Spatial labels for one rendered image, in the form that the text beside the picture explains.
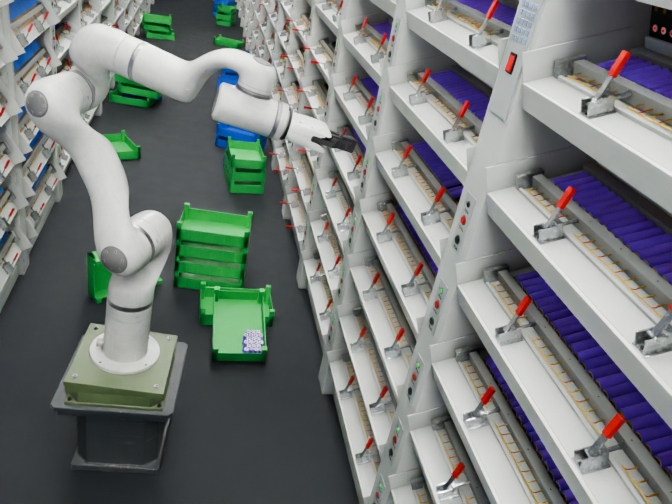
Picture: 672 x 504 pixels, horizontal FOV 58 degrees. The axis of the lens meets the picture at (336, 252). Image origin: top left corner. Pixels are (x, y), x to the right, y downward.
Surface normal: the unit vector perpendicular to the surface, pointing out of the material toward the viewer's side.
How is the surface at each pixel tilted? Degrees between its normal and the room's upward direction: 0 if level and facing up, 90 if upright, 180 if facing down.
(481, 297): 20
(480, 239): 90
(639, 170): 110
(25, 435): 0
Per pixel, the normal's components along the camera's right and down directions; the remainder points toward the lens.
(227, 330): 0.22, -0.67
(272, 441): 0.18, -0.86
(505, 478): -0.17, -0.83
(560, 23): 0.18, 0.51
